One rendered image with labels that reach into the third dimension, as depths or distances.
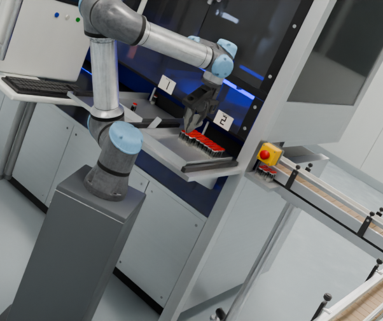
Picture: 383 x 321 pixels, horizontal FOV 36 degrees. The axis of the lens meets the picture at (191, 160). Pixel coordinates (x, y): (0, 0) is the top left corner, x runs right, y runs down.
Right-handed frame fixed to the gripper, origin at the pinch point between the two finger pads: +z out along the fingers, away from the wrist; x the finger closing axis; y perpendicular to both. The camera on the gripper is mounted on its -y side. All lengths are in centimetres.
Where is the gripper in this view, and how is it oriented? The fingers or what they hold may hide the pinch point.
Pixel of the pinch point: (186, 130)
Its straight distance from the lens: 219.8
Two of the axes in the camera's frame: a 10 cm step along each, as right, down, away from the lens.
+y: 5.5, -0.6, 8.3
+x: -7.3, -5.1, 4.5
